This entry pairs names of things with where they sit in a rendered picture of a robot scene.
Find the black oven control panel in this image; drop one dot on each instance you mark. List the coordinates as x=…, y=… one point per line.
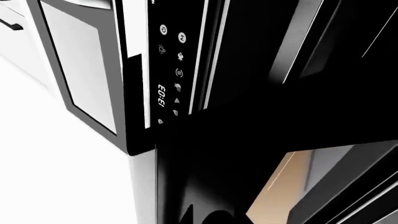
x=174, y=58

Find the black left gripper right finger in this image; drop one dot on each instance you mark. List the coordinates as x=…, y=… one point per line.
x=222, y=218

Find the black framed white cabinet panel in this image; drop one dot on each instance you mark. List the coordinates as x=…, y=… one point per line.
x=77, y=65

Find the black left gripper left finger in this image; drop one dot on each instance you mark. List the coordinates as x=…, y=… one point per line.
x=188, y=217

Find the black microwave oven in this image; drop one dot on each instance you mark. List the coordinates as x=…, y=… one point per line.
x=248, y=130

